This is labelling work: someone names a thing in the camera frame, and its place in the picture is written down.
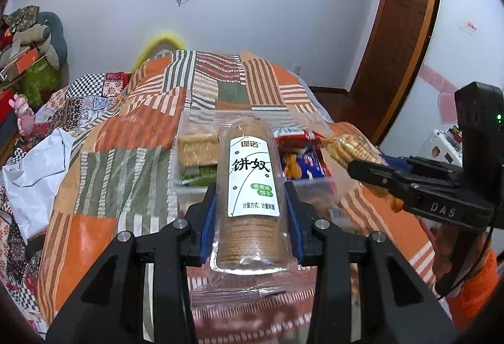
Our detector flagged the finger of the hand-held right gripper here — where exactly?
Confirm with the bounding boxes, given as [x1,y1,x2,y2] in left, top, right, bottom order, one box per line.
[383,155,464,180]
[346,158,419,208]

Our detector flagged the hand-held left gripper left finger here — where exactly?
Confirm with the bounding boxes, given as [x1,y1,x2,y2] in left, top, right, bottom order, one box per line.
[44,182,218,344]

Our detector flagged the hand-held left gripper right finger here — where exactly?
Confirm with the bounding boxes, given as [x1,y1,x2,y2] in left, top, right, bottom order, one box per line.
[284,182,462,344]

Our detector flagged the clear packet of orange crisps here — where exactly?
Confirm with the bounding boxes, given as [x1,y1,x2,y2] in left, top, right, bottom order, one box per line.
[325,132,405,213]

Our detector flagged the brown biscuit pack white label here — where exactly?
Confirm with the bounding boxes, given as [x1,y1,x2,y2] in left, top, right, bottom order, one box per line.
[191,116,316,303]

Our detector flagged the clear plastic container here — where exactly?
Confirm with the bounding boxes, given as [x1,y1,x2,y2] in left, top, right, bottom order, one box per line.
[169,110,340,208]

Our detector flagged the green pea packet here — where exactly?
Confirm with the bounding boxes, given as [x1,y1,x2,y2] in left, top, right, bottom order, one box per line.
[180,165,218,187]

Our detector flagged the blue and orange snack packet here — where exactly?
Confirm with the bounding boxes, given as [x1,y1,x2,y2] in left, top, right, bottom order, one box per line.
[283,149,332,180]

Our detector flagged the pale yellow cake packet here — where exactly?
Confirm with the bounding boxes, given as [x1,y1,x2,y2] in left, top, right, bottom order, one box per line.
[176,132,220,168]

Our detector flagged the red snack packet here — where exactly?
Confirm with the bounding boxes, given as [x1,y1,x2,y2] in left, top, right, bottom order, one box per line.
[274,127,314,150]

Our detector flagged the person's right forearm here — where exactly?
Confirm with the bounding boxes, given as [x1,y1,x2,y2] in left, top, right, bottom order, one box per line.
[446,249,503,331]

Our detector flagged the person's right hand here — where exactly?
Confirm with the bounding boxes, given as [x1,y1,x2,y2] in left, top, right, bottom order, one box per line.
[431,226,457,286]

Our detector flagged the white wardrobe door pink hearts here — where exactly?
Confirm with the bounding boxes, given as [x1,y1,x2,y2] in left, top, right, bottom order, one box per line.
[377,0,504,173]

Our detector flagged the striped patchwork bedspread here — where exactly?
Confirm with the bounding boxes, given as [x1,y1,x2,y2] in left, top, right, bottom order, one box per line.
[37,49,438,344]

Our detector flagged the red and white sticker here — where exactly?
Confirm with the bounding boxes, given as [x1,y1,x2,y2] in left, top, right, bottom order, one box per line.
[458,19,480,36]

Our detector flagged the brown wooden door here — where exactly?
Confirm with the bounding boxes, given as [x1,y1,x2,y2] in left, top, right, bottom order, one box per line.
[348,0,444,146]

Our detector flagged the checked patchwork quilt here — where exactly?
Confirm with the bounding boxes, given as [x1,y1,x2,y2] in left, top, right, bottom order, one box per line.
[0,70,131,329]

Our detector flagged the white cloth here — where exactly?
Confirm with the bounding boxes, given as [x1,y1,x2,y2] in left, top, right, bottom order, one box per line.
[2,127,76,247]

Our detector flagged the yellow foam hoop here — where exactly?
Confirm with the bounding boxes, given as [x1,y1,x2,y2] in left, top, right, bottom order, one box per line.
[133,32,186,68]

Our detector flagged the pink toy rabbit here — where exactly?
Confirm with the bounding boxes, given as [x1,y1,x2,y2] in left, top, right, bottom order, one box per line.
[9,94,37,140]

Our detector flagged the grey box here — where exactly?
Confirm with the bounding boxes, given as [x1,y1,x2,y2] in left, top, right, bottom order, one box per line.
[0,116,20,156]

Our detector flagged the green bag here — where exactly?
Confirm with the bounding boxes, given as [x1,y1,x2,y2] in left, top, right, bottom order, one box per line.
[19,56,62,109]

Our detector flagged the red box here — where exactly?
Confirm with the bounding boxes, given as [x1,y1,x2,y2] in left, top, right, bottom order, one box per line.
[0,90,15,121]

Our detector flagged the grey-green cushion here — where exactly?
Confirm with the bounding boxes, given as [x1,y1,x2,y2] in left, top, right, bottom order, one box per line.
[35,11,69,70]

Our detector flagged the orange box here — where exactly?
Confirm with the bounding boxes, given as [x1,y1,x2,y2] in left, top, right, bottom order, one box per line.
[0,46,41,77]

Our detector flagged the pile of cloth and plush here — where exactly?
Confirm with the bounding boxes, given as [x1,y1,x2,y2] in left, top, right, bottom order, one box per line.
[0,4,53,54]

